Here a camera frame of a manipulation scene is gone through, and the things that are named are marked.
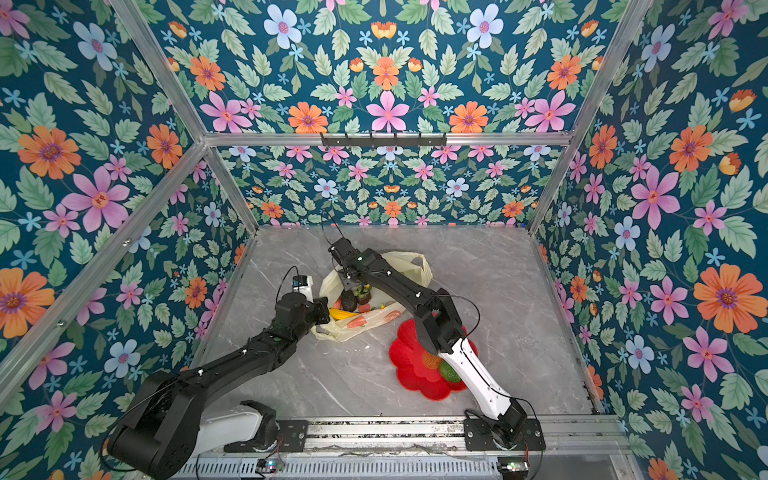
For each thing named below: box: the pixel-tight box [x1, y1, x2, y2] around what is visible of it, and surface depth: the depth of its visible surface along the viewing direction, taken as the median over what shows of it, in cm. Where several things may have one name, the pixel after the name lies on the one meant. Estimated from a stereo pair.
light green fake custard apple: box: [440, 360, 461, 383], surface depth 81 cm
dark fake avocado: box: [341, 289, 357, 312], surface depth 96 cm
